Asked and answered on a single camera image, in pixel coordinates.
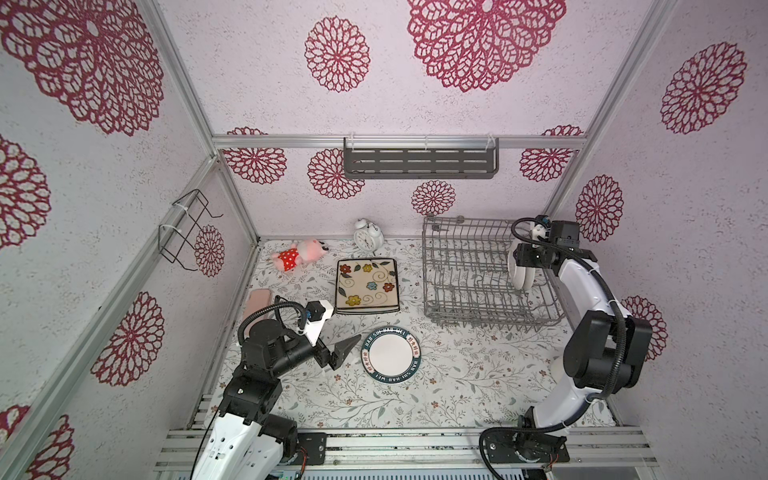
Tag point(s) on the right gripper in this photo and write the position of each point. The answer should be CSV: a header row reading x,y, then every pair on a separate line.
x,y
523,252

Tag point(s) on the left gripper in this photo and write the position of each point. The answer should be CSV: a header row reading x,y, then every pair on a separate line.
x,y
337,358

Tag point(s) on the white round plate three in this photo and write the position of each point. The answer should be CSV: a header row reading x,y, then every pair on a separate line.
x,y
517,274

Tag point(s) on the white round plate four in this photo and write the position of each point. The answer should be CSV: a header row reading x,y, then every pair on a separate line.
x,y
529,278

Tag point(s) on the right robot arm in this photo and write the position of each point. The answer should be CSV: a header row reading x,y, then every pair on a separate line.
x,y
608,347

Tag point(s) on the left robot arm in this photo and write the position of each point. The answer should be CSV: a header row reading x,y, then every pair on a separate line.
x,y
244,439

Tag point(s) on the pink rectangular block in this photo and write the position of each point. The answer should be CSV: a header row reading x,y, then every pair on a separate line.
x,y
256,300

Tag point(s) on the pink plush toy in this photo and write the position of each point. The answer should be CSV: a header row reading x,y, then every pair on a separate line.
x,y
301,253

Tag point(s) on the white alarm clock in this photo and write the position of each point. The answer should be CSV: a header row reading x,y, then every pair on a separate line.
x,y
368,236

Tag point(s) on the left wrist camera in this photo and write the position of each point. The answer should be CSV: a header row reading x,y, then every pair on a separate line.
x,y
311,326

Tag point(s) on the grey wire dish rack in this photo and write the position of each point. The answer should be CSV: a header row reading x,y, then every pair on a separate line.
x,y
466,279

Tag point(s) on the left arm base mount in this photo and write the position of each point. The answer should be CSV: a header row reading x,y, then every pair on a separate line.
x,y
306,447

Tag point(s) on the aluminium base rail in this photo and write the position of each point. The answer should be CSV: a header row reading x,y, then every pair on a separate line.
x,y
459,448

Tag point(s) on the grey wall shelf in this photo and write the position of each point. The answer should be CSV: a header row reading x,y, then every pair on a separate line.
x,y
424,163

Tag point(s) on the black wire wall holder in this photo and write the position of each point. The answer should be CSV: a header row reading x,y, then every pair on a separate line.
x,y
175,237

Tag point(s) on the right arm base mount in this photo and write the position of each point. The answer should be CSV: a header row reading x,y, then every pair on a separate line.
x,y
524,443

